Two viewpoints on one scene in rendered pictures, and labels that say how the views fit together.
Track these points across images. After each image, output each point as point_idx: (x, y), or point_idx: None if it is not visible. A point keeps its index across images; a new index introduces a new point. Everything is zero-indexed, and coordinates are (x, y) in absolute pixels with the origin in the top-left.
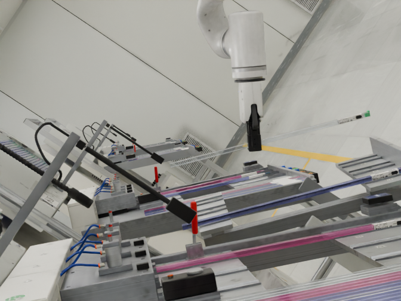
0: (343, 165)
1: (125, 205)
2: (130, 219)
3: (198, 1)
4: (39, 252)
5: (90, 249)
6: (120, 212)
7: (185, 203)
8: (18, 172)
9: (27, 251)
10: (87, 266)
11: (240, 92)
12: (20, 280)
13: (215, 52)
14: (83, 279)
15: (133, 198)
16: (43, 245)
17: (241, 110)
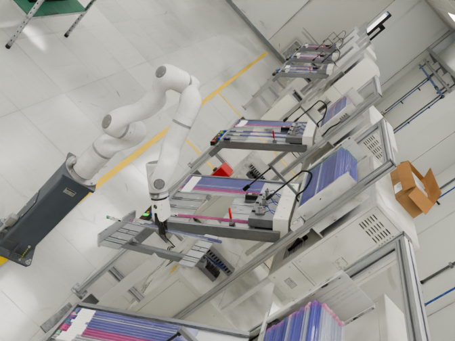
0: (122, 243)
1: None
2: (210, 327)
3: (179, 153)
4: (285, 210)
5: (268, 216)
6: None
7: (158, 337)
8: (290, 312)
9: (289, 214)
10: (273, 203)
11: (167, 201)
12: (291, 193)
13: (166, 187)
14: (275, 197)
15: None
16: (283, 217)
17: (169, 210)
